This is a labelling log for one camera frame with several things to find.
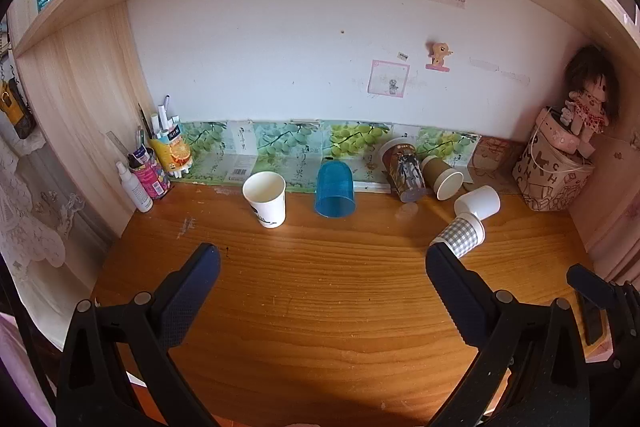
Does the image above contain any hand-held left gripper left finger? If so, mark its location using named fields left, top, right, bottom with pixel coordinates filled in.
left=55, top=243, right=221, bottom=427

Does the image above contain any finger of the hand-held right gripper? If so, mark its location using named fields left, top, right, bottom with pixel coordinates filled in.
left=566, top=264, right=626, bottom=309
left=575, top=291, right=607, bottom=346

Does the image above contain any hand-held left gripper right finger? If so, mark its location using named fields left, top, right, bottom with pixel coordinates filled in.
left=425, top=242, right=592, bottom=427

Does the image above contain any blue plastic cup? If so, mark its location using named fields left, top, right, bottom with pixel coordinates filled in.
left=313, top=161, right=357, bottom=219

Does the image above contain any grey checked paper cup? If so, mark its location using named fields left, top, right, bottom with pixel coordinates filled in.
left=432, top=213, right=486, bottom=260

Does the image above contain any plain white paper cup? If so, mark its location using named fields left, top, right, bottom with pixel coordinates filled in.
left=453, top=185, right=501, bottom=222

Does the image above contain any plain brown paper cup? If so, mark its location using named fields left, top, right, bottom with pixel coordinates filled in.
left=420, top=155, right=465, bottom=201

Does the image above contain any white paper cup black print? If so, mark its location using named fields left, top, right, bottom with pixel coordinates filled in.
left=242, top=171, right=287, bottom=229

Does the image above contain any brown patterned paper cup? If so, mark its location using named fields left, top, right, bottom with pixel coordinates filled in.
left=378, top=139, right=427, bottom=204

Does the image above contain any letter-print paper bucket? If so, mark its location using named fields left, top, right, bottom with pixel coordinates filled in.
left=512, top=122, right=596, bottom=212

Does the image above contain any white spray bottle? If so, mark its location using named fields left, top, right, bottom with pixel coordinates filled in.
left=115, top=161, right=154, bottom=214

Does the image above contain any pink can pen holder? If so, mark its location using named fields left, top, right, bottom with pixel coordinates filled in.
left=127, top=147, right=172, bottom=200

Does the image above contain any brown bear-print paper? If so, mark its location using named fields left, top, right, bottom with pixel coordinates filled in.
left=469, top=137, right=527, bottom=186

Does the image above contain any orange print carton pen holder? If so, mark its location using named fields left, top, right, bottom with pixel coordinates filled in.
left=149, top=125, right=194, bottom=181

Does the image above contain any pink round box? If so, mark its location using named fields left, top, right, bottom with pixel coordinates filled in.
left=535, top=106, right=584, bottom=153

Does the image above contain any clear plastic ruler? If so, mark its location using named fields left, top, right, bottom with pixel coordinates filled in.
left=105, top=130, right=132, bottom=159

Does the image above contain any white lace curtain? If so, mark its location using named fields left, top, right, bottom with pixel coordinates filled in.
left=0, top=127, right=108, bottom=280

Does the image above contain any row of grape-print boxes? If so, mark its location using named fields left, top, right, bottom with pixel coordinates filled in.
left=179, top=119, right=482, bottom=194

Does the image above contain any dark-haired rag doll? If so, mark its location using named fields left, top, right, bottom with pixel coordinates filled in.
left=564, top=45, right=621, bottom=158

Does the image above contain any pink sticky note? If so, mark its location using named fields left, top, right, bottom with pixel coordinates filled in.
left=368, top=59, right=410, bottom=98

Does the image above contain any yellow hanging pouch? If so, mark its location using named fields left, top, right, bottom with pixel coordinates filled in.
left=0, top=78, right=37, bottom=140

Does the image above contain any pony wall sticker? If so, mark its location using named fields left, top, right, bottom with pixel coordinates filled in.
left=425, top=40, right=455, bottom=72

